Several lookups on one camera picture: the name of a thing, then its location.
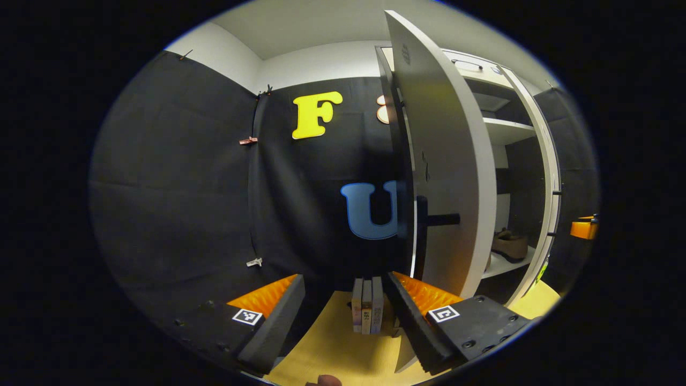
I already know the white shoe cabinet door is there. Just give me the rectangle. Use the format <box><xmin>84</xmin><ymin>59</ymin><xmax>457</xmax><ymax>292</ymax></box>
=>
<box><xmin>498</xmin><ymin>67</ymin><xmax>562</xmax><ymax>306</ymax></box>
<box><xmin>385</xmin><ymin>10</ymin><xmax>498</xmax><ymax>373</ymax></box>

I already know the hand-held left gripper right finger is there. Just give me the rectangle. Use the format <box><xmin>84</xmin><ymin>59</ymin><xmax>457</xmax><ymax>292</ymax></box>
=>
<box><xmin>385</xmin><ymin>271</ymin><xmax>534</xmax><ymax>375</ymax></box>

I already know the white and grey shoe cabinet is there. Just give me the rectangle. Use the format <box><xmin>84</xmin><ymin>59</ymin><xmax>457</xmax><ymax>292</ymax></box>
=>
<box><xmin>375</xmin><ymin>46</ymin><xmax>561</xmax><ymax>309</ymax></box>

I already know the black door handle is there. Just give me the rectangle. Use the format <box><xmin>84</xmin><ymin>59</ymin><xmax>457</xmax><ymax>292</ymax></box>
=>
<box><xmin>548</xmin><ymin>183</ymin><xmax>564</xmax><ymax>237</ymax></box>

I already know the white cabinet drawer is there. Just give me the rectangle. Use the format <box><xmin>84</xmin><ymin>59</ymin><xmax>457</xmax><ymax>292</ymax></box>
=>
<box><xmin>442</xmin><ymin>49</ymin><xmax>507</xmax><ymax>76</ymax></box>

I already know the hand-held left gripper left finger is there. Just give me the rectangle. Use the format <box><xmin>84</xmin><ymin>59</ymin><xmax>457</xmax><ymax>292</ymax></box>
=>
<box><xmin>171</xmin><ymin>273</ymin><xmax>306</xmax><ymax>376</ymax></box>

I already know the black backdrop cloth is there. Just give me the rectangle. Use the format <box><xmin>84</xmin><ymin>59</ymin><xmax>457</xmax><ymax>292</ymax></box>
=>
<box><xmin>88</xmin><ymin>49</ymin><xmax>416</xmax><ymax>344</ymax></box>

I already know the brown fuzzy shoe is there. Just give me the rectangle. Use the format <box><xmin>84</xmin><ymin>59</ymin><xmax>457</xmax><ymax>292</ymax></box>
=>
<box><xmin>491</xmin><ymin>227</ymin><xmax>530</xmax><ymax>263</ymax></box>

